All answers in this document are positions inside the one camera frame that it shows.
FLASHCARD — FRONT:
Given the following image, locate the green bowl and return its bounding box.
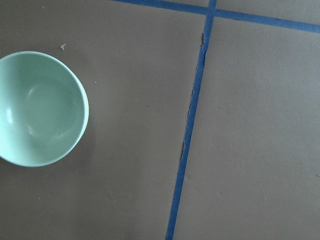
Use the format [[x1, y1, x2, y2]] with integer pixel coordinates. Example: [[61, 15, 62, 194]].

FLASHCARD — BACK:
[[0, 51, 89, 167]]

